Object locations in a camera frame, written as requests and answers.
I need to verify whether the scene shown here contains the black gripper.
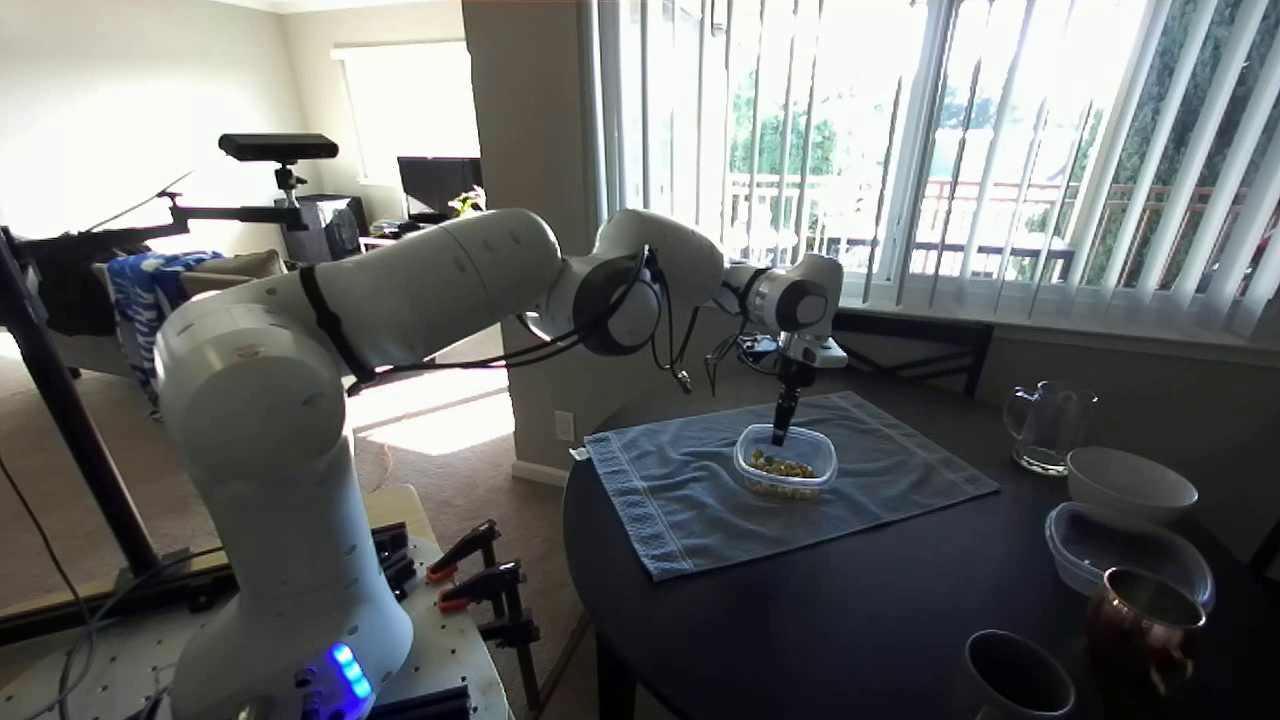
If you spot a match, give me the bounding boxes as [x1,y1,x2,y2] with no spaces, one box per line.
[766,348,825,454]

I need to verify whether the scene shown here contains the nuts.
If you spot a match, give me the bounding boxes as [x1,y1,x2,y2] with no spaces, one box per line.
[745,447,820,485]

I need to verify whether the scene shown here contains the clear plastic bowl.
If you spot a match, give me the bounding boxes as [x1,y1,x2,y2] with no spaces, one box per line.
[731,422,840,503]

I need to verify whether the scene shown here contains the blue towel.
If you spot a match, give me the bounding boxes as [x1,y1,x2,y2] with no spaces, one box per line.
[579,387,1005,587]

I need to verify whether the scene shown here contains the white ceramic bowl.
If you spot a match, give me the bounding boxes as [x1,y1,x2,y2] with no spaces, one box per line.
[1061,446,1203,531]

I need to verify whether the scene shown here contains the black chair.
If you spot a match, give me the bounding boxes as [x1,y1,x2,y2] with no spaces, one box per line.
[825,308,999,399]

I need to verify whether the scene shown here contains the round black table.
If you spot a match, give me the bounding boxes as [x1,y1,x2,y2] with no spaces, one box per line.
[559,368,1280,720]

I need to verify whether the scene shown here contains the clear drinking glass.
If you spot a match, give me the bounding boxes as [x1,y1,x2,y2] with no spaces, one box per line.
[999,377,1104,482]

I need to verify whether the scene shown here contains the grey mug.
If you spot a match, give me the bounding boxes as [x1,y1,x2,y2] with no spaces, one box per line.
[948,624,1081,720]

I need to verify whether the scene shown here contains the shallow clear plastic container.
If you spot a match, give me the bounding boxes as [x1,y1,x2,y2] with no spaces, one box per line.
[1039,500,1221,612]

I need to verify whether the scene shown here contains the white vertical blinds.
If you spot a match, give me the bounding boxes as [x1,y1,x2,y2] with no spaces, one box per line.
[592,0,1280,346]

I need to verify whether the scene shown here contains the copper mug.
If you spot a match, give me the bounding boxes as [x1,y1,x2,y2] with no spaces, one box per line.
[1085,566,1212,702]

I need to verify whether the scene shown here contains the perforated robot mounting table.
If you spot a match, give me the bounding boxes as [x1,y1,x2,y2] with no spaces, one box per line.
[0,476,518,720]

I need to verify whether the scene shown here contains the black monitor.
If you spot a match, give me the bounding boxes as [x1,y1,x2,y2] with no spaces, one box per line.
[396,154,484,215]

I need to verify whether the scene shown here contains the blue patterned bag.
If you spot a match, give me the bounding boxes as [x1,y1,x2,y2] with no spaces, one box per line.
[100,243,226,393]

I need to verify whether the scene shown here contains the red-handled black clamp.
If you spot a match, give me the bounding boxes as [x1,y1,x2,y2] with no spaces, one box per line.
[435,555,546,714]
[425,518,503,587]

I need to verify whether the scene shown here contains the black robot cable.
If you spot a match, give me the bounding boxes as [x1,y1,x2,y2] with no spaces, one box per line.
[348,243,751,399]

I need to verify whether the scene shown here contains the black stereo camera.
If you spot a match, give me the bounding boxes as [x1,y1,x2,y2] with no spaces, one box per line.
[215,129,342,168]

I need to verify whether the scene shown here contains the black camera stand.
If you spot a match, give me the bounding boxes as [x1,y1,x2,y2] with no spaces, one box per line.
[0,156,340,644]

